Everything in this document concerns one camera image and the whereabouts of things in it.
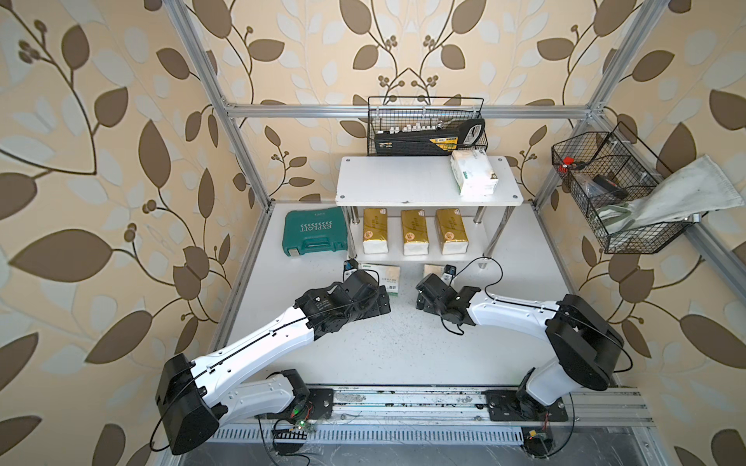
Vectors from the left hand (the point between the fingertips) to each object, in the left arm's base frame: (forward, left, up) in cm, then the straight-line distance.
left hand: (379, 302), depth 75 cm
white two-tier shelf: (+28, -12, +17) cm, 35 cm away
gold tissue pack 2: (+26, -11, -2) cm, 28 cm away
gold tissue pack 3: (+26, -23, -2) cm, 35 cm away
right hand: (+7, -17, -14) cm, 23 cm away
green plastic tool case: (+34, +25, -12) cm, 44 cm away
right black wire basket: (+33, -65, +19) cm, 75 cm away
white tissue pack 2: (+17, -16, -11) cm, 26 cm away
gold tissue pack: (+27, +2, -4) cm, 27 cm away
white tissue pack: (+14, -2, -11) cm, 18 cm away
